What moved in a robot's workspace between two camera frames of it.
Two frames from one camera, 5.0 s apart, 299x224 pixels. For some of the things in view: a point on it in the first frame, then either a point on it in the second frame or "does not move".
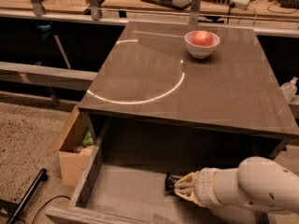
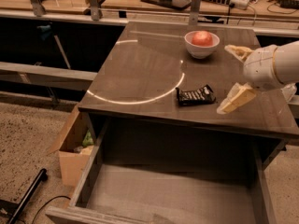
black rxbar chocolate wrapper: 169,182 -> 203,95
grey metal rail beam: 48,75 does not move
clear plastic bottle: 290,89 does not move
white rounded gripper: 205,185 -> 260,67
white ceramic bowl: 201,51 does not move
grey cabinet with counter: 151,75 does not move
